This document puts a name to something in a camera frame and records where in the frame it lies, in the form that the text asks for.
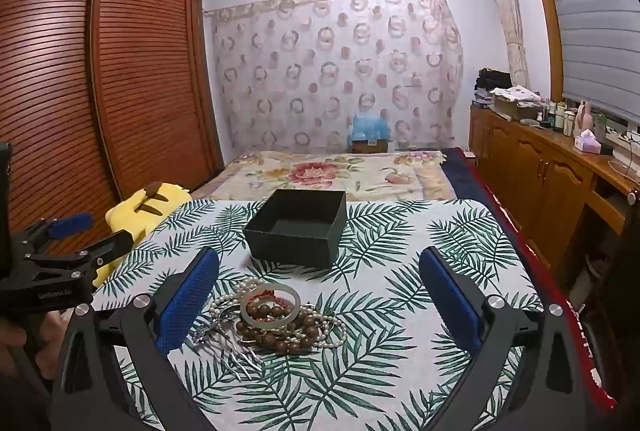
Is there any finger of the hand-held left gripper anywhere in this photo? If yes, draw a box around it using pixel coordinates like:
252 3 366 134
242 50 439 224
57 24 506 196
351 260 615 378
17 212 96 257
27 230 133 284

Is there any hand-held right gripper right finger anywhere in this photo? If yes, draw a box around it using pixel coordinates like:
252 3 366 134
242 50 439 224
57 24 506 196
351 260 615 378
419 246 601 431

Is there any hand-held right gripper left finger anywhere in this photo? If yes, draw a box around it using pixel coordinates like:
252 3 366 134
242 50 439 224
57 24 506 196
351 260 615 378
50 247 221 431

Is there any white pearl necklace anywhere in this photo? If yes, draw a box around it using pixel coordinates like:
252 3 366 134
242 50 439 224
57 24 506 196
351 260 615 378
207 277 349 352

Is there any red string bracelet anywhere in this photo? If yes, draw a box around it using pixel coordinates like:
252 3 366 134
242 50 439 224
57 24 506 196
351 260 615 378
249 289 297 313

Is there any pale jade bangle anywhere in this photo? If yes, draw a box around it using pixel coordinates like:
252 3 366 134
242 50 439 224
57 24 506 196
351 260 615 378
239 283 302 326

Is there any brown wooden bead bracelet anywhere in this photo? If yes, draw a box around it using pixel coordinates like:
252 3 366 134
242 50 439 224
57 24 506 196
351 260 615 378
235 301 326 356

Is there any black jewelry box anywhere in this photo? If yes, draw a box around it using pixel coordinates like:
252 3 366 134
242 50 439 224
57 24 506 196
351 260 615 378
242 188 348 269

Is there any person's left hand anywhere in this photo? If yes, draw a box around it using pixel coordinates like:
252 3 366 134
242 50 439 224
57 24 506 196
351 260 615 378
0 311 68 382

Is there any yellow plush toy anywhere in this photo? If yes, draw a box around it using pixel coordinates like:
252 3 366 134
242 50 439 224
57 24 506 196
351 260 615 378
104 181 191 287

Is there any leaf-print tablecloth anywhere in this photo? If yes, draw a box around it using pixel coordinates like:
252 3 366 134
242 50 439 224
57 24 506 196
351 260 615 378
92 198 546 431

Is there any navy blanket with red border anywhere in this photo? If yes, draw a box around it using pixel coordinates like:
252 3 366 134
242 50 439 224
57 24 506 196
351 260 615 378
440 147 618 412

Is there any long wooden cabinet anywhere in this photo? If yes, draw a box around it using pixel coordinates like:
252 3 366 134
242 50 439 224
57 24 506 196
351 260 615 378
469 105 640 282

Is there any brown slatted wooden wardrobe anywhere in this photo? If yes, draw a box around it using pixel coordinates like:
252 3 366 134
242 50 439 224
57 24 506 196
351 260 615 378
0 0 226 257

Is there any small cardboard box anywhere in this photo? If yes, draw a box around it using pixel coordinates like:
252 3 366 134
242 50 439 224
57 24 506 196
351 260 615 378
351 138 390 154

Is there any blue plastic bag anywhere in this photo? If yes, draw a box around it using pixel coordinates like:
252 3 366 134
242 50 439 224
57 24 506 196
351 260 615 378
347 111 392 142

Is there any pink tissue pack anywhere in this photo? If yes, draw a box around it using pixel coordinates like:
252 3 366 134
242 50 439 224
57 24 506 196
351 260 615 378
574 128 601 155

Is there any row of bottles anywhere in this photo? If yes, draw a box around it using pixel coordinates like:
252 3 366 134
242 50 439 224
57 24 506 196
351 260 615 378
535 97 581 134

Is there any stack of dark clothes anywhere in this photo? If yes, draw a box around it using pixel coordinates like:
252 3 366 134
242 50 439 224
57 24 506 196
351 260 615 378
474 68 513 104

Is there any pink figurine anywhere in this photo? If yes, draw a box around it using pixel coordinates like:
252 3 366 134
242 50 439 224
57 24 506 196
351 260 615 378
575 101 595 132

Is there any circle-patterned curtain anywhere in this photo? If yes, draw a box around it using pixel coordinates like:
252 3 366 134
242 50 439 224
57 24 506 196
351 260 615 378
205 0 463 157

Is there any patterned wrapped pipe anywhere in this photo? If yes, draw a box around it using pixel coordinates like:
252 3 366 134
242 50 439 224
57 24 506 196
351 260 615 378
477 0 531 87

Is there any grey window blind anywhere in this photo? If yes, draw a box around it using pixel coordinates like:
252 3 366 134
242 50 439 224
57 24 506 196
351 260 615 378
530 0 640 122

